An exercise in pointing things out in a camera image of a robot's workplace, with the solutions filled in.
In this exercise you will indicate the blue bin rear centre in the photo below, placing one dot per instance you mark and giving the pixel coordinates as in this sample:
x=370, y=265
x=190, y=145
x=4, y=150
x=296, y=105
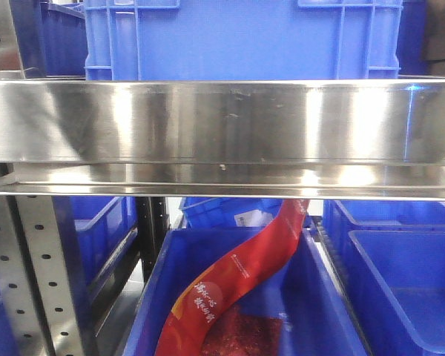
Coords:
x=226, y=212

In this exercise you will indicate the blue bin rear right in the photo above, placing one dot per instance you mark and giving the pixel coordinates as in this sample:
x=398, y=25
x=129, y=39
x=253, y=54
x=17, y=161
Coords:
x=342, y=216

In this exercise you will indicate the blue bin lower left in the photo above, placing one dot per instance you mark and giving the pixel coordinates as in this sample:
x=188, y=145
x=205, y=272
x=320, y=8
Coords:
x=101, y=223

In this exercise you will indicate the blue bin lower right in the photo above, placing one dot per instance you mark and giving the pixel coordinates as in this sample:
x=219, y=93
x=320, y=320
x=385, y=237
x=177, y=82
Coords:
x=396, y=283

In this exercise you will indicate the red snack bag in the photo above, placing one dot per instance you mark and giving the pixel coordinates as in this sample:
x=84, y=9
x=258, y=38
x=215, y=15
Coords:
x=230, y=278

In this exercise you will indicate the large blue crate upper shelf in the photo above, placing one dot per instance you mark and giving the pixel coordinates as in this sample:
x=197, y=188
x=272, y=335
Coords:
x=242, y=40

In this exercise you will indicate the stainless steel shelf rack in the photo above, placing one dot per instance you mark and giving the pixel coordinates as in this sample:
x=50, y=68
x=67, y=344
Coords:
x=347, y=139

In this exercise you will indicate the perforated steel upright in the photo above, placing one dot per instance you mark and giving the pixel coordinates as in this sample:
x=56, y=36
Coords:
x=42, y=281

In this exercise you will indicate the blue crate upper left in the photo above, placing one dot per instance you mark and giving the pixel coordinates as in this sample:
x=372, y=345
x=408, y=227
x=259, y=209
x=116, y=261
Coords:
x=65, y=40

